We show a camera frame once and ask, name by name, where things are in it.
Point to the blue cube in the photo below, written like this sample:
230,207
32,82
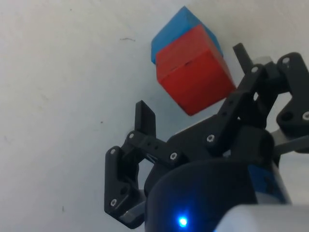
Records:
176,26

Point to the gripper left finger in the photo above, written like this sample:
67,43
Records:
144,120

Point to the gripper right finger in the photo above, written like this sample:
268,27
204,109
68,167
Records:
243,96

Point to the red cube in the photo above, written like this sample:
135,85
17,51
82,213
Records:
195,77

